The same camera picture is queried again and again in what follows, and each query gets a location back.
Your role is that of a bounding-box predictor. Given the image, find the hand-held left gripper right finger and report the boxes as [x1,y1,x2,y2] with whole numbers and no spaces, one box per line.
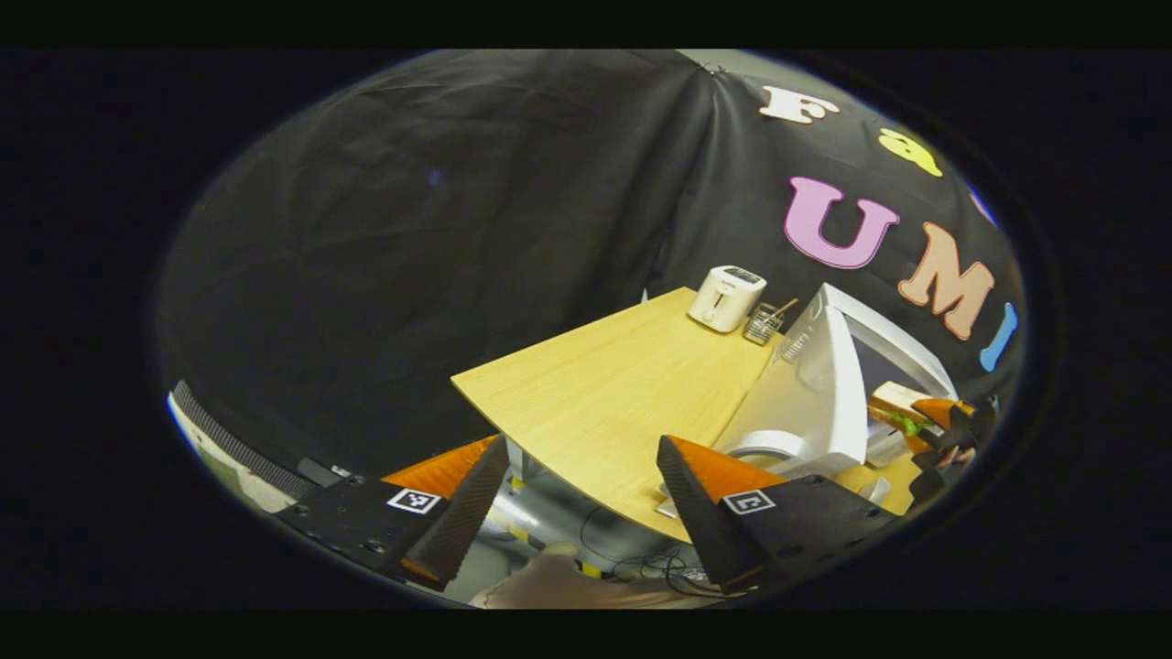
[656,435,900,594]

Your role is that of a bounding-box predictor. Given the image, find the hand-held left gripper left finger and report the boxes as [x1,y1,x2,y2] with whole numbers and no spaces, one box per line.
[273,435,511,593]

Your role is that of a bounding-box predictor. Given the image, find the sandwich with lettuce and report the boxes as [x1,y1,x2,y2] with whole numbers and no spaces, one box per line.
[866,381,930,438]

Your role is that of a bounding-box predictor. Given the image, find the white microwave oven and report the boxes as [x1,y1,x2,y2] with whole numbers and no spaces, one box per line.
[712,282,960,480]

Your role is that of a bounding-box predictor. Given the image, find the small black box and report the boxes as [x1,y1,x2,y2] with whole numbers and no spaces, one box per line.
[296,456,347,488]

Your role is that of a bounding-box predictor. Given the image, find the white toaster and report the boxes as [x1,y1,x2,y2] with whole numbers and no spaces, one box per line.
[687,265,768,334]

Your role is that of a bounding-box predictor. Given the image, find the white panel with ribbed strip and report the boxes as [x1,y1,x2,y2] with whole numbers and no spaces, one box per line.
[168,380,367,515]

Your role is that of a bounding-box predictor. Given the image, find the black backdrop cloth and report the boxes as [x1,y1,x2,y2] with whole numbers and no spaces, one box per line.
[156,50,1026,477]

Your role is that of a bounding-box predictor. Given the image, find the black cables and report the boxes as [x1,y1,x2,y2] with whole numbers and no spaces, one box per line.
[577,506,733,598]

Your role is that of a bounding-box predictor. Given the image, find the grey metal table frame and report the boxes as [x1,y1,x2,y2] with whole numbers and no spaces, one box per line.
[485,438,678,587]

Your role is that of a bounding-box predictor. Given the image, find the wire utensil holder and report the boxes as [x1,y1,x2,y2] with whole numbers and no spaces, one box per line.
[742,297,800,347]

